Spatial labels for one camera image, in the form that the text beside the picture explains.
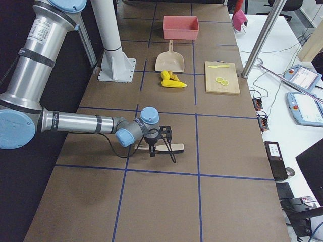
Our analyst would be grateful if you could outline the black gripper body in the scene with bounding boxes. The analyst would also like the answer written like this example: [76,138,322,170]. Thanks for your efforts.
[144,129,159,146]

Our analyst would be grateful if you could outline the beige hand brush black bristles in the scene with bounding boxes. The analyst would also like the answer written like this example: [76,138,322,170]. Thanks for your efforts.
[134,143,184,154]

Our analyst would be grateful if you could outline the beige plastic dustpan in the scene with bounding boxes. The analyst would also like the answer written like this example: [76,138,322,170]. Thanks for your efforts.
[155,40,185,73]

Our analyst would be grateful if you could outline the pink plastic bin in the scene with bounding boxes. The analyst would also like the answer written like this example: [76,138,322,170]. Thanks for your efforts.
[163,16,199,40]

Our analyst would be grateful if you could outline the yellow toy corn cob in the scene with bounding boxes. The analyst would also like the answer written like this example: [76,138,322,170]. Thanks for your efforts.
[161,80,187,88]

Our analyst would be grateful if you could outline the tan toy ginger root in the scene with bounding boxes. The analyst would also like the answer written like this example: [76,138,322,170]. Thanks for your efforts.
[168,71,180,81]

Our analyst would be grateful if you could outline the toy lemon slice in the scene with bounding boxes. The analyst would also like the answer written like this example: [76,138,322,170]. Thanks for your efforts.
[216,77,223,83]
[221,80,229,86]

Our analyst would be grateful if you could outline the wooden cutting board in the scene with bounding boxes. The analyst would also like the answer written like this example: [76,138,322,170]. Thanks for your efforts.
[205,61,240,95]

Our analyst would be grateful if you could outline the yellow plastic toy knife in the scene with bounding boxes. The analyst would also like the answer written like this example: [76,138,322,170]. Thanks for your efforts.
[207,64,230,68]

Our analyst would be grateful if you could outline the orange black connector box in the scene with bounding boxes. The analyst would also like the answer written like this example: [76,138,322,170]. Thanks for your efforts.
[252,97,263,110]
[257,114,269,132]

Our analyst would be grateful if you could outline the black box with label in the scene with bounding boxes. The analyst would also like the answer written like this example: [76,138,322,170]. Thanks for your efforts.
[264,141,288,182]

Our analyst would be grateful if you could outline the white side table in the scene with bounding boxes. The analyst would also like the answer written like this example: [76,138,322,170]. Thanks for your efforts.
[228,12,323,242]

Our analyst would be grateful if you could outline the silver metal pole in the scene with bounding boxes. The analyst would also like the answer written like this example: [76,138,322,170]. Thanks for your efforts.
[241,0,286,79]

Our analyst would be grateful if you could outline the red cloth on table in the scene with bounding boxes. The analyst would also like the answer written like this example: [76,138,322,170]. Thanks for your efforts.
[232,9,248,32]

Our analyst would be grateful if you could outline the teach pendant near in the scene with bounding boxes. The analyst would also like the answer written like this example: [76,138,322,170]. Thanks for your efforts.
[286,92,322,127]

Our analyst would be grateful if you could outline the teach pendant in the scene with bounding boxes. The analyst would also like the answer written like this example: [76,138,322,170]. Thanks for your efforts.
[286,92,322,127]
[283,65,322,92]

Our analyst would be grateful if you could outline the black monitor corner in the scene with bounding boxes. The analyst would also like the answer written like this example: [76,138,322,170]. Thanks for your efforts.
[296,141,322,206]

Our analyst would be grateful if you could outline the teach pendant far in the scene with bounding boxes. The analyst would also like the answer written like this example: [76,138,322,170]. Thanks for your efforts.
[283,65,322,92]

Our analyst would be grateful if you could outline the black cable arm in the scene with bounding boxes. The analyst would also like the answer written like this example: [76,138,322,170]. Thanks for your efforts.
[97,127,177,164]

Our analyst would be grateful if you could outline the black camera bracket wrist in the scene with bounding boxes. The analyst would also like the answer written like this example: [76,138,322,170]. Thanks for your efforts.
[159,126,172,144]

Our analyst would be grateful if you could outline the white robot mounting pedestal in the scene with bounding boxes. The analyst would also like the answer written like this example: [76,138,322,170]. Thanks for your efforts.
[91,0,136,83]

